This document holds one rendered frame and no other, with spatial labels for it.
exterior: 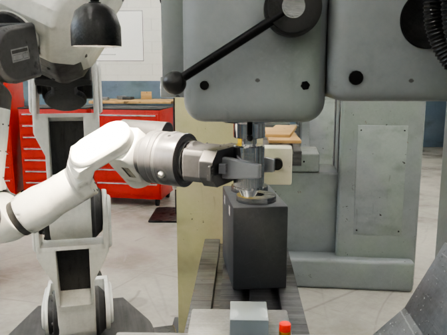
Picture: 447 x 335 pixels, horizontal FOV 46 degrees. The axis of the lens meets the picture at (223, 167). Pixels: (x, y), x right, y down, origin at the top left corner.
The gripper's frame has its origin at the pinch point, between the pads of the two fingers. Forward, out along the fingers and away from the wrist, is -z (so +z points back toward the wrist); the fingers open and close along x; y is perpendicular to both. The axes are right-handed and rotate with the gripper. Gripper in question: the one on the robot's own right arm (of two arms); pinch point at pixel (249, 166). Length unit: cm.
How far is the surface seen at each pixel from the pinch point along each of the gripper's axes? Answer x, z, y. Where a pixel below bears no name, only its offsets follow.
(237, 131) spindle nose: -2.2, 1.0, -5.6
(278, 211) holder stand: 30.9, 6.8, 15.4
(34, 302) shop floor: 143, 204, 126
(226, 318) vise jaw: -6.7, 0.2, 21.9
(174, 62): -6.4, 9.2, -15.4
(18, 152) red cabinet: 331, 421, 77
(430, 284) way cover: 25.2, -25.1, 23.3
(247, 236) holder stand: 27.3, 12.2, 20.8
